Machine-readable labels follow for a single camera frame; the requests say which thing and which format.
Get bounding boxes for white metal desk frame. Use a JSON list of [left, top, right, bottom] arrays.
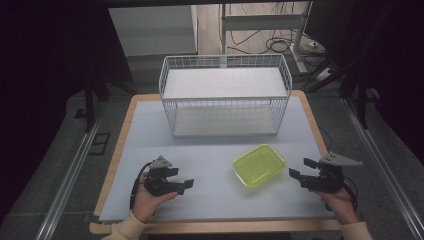
[[219, 1, 314, 75]]

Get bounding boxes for yellow-green plastic container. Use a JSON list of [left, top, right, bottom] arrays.
[[232, 143, 288, 190]]

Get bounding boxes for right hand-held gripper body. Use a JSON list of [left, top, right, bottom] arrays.
[[308, 151, 364, 194]]

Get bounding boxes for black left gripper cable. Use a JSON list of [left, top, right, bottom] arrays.
[[129, 161, 153, 212]]

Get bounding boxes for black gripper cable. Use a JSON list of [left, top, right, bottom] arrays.
[[324, 175, 360, 213], [129, 161, 153, 212]]

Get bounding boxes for pale blue table mat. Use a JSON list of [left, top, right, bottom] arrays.
[[98, 95, 336, 223]]

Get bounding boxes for white power strip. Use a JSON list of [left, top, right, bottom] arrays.
[[308, 39, 326, 54]]

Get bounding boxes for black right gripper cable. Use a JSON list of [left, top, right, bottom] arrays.
[[324, 175, 360, 213]]

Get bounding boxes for black floor plate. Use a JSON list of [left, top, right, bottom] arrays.
[[88, 132, 111, 156]]

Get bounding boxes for aluminium floor rail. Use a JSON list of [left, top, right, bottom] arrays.
[[341, 98, 424, 240], [34, 103, 108, 240]]

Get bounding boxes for white wire basket rack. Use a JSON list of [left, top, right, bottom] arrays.
[[158, 53, 294, 139]]

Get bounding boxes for black stand leg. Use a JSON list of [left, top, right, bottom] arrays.
[[306, 56, 381, 130], [74, 74, 138, 134]]

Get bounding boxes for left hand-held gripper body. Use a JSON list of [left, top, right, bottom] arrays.
[[143, 154, 183, 198]]

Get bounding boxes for black floor cables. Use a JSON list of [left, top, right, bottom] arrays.
[[218, 3, 331, 68]]

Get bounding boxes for person's left hand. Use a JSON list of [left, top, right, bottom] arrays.
[[132, 171, 180, 224]]

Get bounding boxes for person's right hand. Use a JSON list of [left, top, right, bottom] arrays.
[[309, 186, 362, 226]]

